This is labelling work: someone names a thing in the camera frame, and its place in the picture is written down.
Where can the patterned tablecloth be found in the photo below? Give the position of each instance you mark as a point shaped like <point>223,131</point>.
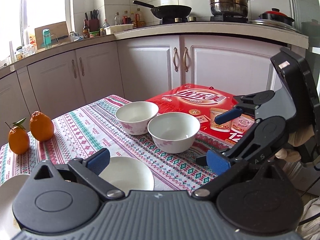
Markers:
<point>84,131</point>

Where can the black frying pan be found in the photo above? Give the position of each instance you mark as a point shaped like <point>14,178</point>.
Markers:
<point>166,11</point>

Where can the bumpy orange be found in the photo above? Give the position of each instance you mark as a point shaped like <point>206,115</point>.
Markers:
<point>41,126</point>

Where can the red drink carton box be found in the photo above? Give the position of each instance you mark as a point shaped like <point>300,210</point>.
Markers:
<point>205,103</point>

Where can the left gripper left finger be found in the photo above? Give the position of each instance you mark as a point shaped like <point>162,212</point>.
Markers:
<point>87,172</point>

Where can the white bowl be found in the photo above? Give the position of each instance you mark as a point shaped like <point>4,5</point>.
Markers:
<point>134,117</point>
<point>127,174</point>
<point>174,132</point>

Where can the white plate with stain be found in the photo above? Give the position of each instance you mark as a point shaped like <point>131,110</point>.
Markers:
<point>8,192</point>

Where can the orange with leaf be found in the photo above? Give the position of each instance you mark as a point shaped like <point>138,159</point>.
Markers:
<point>18,138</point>

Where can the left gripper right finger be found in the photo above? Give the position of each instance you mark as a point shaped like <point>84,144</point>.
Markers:
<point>224,176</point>

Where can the gloved right hand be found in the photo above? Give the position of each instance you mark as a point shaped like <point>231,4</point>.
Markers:
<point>296,139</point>

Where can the red lid black pot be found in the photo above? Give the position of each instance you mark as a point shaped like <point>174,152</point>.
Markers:
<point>275,15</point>

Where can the white kitchen cabinets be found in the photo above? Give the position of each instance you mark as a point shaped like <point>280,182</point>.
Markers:
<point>60,80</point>

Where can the steel stock pot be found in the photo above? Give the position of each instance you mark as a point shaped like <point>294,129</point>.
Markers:
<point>237,8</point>

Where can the teal bottle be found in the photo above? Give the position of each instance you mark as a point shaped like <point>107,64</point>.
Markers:
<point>47,40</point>

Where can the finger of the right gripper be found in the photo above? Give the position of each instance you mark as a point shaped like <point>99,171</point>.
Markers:
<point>215,158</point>
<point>228,115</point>

